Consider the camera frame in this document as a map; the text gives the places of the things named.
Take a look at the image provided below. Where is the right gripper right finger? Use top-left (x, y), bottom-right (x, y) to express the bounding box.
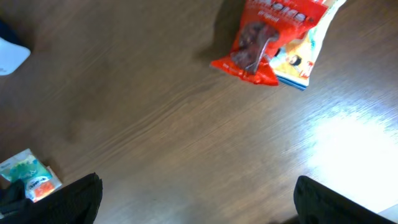
top-left (294, 175), bottom-right (394, 224)

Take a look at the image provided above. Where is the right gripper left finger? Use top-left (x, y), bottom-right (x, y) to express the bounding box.
top-left (1, 173), bottom-right (103, 224)

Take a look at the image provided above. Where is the teal tissue pack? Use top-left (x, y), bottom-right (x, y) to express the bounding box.
top-left (1, 149), bottom-right (62, 202)

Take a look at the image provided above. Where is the yellow snack bag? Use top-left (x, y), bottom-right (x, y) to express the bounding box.
top-left (270, 0), bottom-right (346, 90)

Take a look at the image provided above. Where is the red candy bag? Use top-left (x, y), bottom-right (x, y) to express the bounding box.
top-left (210, 0), bottom-right (327, 86)

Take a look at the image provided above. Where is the white barcode scanner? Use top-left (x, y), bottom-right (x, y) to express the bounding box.
top-left (0, 38), bottom-right (30, 76)

